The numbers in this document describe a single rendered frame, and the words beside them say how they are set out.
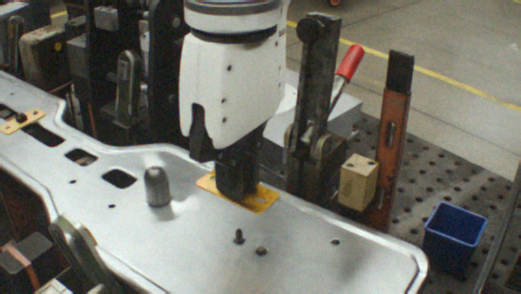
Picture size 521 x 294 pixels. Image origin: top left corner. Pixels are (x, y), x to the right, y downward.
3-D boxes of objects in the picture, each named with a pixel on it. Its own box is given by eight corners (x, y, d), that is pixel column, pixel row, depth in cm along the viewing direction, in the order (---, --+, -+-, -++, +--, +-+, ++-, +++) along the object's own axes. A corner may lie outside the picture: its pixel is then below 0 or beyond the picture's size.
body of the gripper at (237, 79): (235, -7, 49) (237, 96, 55) (160, 22, 42) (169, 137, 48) (302, 6, 45) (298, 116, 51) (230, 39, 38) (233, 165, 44)
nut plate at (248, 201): (193, 185, 55) (193, 176, 54) (217, 168, 57) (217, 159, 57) (259, 216, 50) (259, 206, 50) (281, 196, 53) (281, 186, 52)
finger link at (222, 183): (217, 129, 50) (220, 185, 54) (194, 144, 48) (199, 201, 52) (244, 140, 49) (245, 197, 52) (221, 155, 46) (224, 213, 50)
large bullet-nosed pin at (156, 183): (142, 210, 64) (135, 167, 61) (160, 198, 67) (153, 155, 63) (160, 220, 63) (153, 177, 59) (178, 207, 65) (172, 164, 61)
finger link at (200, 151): (214, 67, 45) (240, 95, 50) (171, 146, 44) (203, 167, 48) (224, 71, 44) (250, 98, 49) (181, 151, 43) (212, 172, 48)
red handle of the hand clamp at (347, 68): (287, 135, 64) (343, 38, 68) (293, 143, 66) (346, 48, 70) (318, 145, 62) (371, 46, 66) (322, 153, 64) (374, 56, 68)
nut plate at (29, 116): (7, 136, 77) (6, 129, 76) (-3, 128, 79) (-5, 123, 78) (46, 114, 83) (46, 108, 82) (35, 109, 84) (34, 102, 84)
